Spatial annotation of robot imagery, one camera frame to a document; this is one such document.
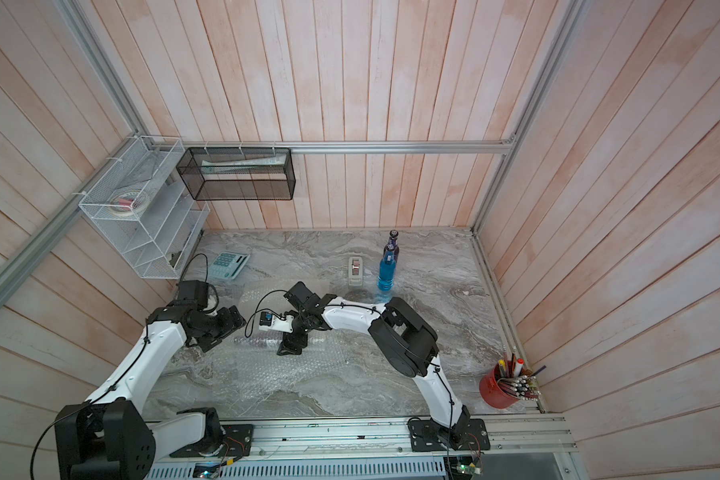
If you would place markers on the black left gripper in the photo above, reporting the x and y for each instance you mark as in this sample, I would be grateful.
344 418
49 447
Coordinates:
230 324

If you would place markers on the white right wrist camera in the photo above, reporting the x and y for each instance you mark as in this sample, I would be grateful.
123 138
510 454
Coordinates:
271 321

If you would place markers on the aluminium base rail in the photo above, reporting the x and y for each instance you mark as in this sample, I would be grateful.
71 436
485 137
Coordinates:
535 446

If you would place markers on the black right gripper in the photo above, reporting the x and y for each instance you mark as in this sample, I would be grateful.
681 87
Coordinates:
290 344

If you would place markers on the black mesh wall basket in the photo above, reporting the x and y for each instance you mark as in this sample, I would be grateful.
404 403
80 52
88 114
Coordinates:
238 173

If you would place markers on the pens in cup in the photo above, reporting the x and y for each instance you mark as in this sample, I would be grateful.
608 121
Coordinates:
515 379

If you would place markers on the red pen cup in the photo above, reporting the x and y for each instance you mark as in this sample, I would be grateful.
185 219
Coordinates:
492 394

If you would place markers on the light blue desk calculator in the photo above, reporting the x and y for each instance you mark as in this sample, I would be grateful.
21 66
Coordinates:
228 265

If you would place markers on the dark purple bottle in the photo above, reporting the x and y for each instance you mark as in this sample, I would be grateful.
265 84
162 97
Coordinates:
392 244

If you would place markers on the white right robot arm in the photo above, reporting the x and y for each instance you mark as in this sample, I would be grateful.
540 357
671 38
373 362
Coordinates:
406 340

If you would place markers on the blue bottle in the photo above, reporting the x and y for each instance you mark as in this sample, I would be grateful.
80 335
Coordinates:
387 269

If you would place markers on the clear bubble wrap sheet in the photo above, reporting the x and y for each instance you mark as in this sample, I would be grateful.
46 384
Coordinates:
241 374

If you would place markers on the white mesh wall shelf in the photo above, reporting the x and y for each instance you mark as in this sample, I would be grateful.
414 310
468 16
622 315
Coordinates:
159 243

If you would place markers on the tape roll on shelf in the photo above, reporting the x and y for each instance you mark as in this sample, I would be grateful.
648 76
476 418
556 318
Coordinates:
128 203

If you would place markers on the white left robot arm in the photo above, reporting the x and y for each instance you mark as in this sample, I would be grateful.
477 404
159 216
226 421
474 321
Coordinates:
106 436

